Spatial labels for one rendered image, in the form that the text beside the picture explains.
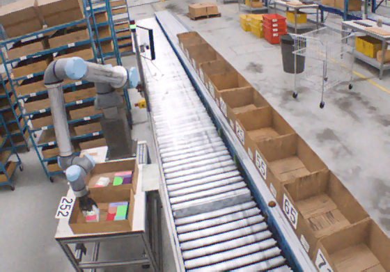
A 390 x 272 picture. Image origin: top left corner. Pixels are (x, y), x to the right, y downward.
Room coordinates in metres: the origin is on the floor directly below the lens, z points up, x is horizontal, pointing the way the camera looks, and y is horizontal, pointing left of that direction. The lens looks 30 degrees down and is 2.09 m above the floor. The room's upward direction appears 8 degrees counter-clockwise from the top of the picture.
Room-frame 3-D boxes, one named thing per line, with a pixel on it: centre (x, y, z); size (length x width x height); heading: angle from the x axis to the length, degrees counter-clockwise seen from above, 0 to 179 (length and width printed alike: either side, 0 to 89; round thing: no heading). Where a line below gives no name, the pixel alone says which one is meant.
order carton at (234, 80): (2.54, -0.34, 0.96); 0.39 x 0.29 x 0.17; 8
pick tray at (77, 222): (1.38, 0.64, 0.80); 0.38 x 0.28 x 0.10; 90
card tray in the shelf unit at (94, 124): (3.07, 1.11, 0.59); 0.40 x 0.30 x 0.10; 95
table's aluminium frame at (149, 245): (1.73, 0.69, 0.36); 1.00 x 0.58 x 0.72; 2
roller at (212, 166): (1.78, 0.01, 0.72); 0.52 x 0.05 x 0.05; 98
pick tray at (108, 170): (1.71, 0.64, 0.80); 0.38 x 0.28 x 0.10; 90
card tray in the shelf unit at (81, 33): (3.06, 1.11, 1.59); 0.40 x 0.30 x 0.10; 98
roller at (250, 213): (1.26, -0.06, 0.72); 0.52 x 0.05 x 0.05; 98
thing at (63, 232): (1.73, 0.69, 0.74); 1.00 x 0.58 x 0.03; 2
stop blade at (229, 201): (1.36, -0.04, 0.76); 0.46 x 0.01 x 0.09; 98
